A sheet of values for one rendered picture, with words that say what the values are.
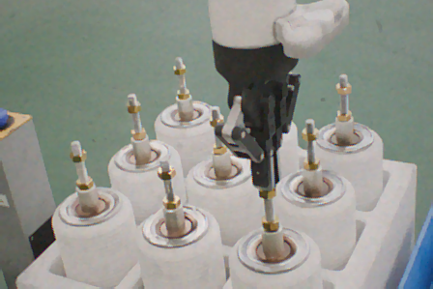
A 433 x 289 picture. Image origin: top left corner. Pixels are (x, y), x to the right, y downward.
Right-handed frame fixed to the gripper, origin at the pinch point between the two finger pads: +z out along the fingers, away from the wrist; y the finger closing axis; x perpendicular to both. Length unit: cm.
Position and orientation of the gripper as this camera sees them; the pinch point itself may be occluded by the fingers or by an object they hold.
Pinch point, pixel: (266, 167)
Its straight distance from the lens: 68.0
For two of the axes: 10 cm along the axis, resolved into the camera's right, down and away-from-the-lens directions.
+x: 8.5, 1.7, -5.0
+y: -5.1, 4.6, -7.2
